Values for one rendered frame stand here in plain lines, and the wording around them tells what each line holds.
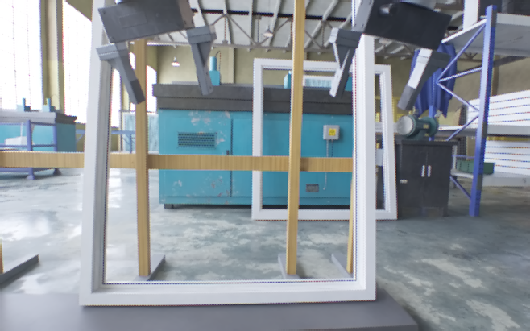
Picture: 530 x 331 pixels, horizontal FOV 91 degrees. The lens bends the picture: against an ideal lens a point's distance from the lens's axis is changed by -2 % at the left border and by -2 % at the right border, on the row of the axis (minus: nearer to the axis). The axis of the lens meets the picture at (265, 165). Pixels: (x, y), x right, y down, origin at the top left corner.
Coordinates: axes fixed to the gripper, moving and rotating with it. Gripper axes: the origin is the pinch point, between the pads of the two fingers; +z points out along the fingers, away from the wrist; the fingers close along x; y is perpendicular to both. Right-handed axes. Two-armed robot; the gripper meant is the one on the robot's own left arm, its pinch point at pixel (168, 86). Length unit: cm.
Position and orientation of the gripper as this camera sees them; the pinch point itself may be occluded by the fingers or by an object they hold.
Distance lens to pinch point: 51.1
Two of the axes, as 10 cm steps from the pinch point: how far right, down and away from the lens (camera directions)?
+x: -9.8, 0.8, 1.8
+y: 1.2, -4.8, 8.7
